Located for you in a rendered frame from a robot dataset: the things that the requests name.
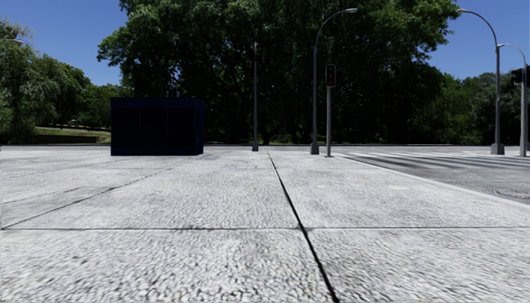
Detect grey pole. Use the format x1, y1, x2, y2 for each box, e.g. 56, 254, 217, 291
251, 41, 259, 153

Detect trees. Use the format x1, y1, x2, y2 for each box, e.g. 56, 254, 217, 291
0, 0, 530, 146

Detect traffic light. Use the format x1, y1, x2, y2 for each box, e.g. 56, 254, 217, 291
496, 43, 530, 157
324, 63, 337, 158

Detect blue booth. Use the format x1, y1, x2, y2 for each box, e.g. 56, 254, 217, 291
110, 97, 206, 157

